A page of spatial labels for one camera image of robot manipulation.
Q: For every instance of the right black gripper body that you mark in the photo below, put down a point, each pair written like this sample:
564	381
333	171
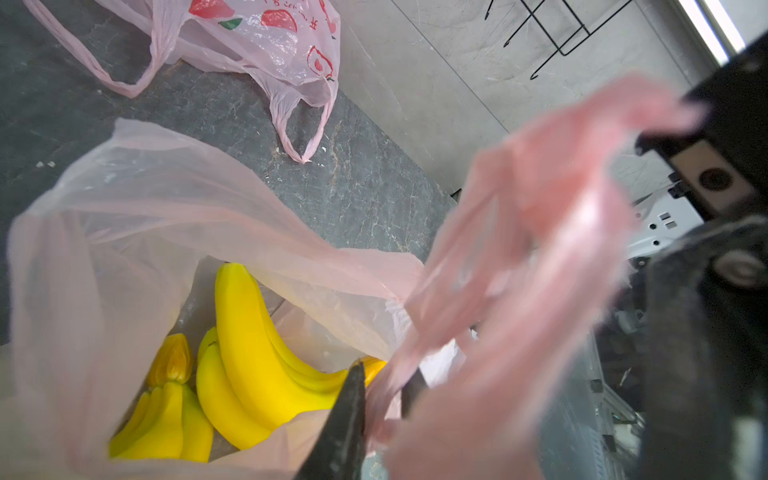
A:
721	168

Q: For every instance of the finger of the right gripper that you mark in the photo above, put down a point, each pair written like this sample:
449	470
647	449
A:
703	354

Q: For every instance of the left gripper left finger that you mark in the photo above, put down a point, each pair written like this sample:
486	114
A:
340	450

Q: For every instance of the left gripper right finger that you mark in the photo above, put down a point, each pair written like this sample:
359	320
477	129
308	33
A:
411	391

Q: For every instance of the yellow banana bunch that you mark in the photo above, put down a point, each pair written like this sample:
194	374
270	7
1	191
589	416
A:
249	382
168	421

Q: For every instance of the pink plastic bag front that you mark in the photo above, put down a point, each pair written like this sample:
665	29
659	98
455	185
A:
517	277

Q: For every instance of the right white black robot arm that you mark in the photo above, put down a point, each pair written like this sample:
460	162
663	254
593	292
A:
662	217

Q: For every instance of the pink strawberry plastic bag rear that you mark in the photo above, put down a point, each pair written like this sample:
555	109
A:
291	49

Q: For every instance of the black wire hook rack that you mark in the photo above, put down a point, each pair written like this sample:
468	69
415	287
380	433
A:
529	38

